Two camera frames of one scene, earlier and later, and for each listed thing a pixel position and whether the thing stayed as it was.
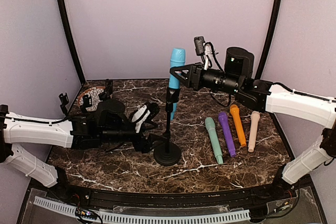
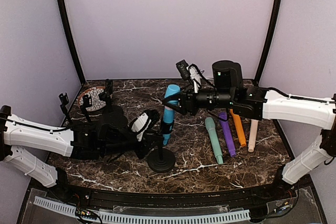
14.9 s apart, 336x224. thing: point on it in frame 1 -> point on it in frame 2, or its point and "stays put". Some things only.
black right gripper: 196,73 -> 187,101
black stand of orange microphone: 64,101 stays put
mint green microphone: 210,124 stays put
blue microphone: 177,59 -> 168,112
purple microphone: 223,118 stays put
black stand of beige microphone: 87,103 stays put
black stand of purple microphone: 108,90 stays put
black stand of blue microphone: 169,153 -> 162,160
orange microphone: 235,112 stays put
